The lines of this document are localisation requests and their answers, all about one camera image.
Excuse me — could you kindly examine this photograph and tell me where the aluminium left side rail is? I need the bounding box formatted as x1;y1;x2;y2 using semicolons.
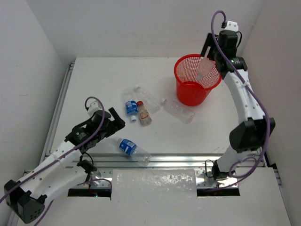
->
7;60;76;226

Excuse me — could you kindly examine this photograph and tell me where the aluminium front rail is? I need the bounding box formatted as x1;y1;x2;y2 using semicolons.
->
23;153;266;189

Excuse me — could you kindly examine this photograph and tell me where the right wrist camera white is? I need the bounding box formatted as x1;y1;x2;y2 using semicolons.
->
222;21;239;32

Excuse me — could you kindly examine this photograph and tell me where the blue label bottle front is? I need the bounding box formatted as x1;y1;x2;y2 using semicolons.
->
116;138;151;167

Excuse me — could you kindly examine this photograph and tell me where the red mesh plastic bin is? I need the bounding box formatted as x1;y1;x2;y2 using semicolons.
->
174;54;222;106

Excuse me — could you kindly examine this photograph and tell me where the blue label bottle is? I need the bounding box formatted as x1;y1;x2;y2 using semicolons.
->
122;88;138;123
116;138;151;167

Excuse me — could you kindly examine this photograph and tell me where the red cap small bottle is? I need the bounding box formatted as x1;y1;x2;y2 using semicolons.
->
137;101;152;126

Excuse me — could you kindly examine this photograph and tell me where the clear bottle white cap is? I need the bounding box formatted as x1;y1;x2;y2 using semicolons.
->
134;85;161;114
161;98;195;124

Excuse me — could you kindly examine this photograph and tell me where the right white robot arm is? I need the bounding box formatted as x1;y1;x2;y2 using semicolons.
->
200;30;276;180

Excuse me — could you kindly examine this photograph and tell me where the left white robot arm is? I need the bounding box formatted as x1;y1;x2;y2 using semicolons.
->
1;107;125;224

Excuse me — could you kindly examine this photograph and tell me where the clear bottle white cap middle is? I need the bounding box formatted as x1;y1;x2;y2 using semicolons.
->
134;85;161;114

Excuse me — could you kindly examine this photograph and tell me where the blue label bottle back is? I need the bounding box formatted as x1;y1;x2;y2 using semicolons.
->
122;88;138;123

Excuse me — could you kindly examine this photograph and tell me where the clear bottle white cap right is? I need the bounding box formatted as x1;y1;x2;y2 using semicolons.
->
161;98;195;124

